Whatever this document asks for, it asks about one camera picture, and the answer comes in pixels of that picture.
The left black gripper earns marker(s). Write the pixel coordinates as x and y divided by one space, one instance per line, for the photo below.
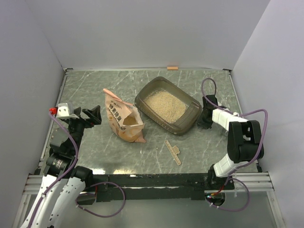
94 113

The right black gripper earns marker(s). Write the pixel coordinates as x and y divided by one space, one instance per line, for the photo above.
200 122

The orange cat litter bag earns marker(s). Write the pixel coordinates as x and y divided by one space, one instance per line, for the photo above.
124 118

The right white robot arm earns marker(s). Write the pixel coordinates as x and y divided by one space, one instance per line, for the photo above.
244 139

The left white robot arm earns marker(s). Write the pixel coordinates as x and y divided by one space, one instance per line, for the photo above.
63 180

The grey translucent litter box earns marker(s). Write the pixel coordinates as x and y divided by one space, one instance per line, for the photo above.
184 123

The beige cat litter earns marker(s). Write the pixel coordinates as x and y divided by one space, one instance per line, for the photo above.
166 106

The orange tape piece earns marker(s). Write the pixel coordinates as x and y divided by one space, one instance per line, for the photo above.
172 68

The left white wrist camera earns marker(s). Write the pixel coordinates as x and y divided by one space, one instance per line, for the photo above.
64 111

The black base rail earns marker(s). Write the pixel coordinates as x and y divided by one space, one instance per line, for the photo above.
192 186

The aluminium frame rail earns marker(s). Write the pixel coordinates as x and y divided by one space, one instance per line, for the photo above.
255 181

